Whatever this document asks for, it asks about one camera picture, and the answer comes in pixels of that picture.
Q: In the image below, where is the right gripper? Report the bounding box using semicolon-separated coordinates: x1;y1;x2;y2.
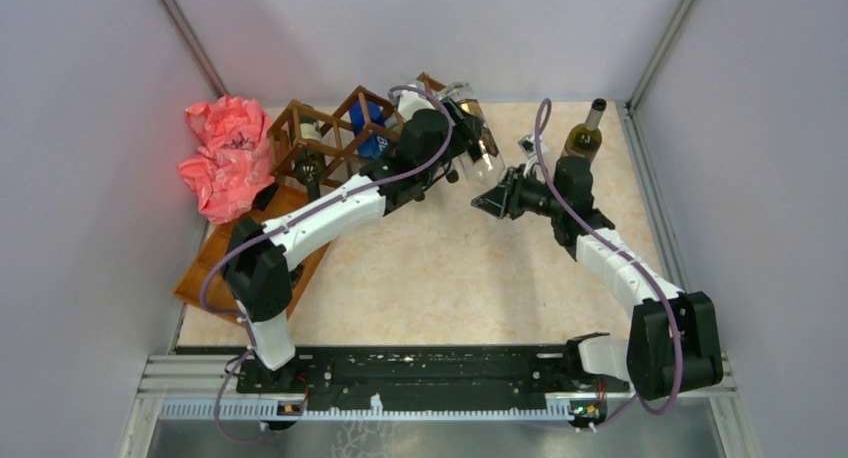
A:
471;164;564;220

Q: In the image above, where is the clear labelled liquor bottle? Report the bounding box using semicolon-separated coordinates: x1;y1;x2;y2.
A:
437;81;505;187

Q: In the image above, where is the dark wine bottle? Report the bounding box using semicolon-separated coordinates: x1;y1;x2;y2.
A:
294;116;326;202
561;98;607;162

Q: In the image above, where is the blue square glass bottle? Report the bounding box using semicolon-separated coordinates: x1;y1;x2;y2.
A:
348;100;392;161

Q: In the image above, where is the brown wooden wine rack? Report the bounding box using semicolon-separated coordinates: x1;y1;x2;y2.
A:
267;85;406;188

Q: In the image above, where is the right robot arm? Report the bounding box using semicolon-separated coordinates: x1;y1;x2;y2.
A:
471;156;724;401

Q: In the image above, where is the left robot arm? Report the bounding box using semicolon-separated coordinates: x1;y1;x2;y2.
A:
221;99;484;392

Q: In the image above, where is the pink plastic bag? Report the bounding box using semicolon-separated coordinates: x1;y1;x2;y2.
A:
177;95;274;225

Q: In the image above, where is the wooden compartment tray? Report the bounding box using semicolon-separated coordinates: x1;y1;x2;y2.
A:
173;184;329;318

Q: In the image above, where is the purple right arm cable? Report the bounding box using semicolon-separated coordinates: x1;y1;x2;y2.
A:
533;98;685;433

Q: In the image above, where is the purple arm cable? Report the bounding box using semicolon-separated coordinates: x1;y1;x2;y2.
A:
533;98;685;433
198;85;455;446

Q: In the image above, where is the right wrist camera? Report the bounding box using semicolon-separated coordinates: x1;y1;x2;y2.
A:
518;134;540;161

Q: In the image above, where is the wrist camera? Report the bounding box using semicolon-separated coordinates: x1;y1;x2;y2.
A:
396;86;436;121
518;134;540;161

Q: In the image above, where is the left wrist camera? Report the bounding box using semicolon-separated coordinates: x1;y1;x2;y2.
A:
396;86;436;121

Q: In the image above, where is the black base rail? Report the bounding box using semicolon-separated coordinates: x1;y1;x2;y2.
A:
142;343;737;423

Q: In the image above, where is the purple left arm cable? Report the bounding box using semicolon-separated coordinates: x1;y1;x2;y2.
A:
198;85;455;446

